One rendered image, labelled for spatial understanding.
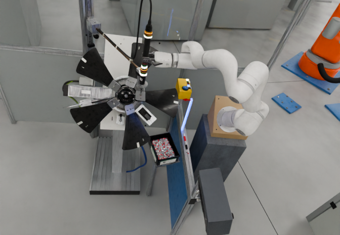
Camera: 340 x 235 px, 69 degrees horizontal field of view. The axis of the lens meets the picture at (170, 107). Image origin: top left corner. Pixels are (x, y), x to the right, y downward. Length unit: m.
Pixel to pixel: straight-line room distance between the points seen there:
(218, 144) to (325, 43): 3.51
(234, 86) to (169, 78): 1.41
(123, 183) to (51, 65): 1.27
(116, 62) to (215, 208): 1.19
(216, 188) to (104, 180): 1.47
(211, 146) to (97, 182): 1.18
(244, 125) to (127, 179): 1.43
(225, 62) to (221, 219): 0.69
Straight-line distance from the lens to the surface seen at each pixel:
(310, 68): 5.10
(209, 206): 1.22
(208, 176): 1.29
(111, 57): 1.88
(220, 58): 1.14
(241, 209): 2.76
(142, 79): 1.54
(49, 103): 2.84
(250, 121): 1.47
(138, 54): 1.67
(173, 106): 1.66
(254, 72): 1.17
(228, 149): 1.91
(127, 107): 1.64
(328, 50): 5.01
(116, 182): 2.51
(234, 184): 2.87
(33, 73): 2.62
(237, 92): 1.12
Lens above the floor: 2.29
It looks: 44 degrees down
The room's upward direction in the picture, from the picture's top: 14 degrees clockwise
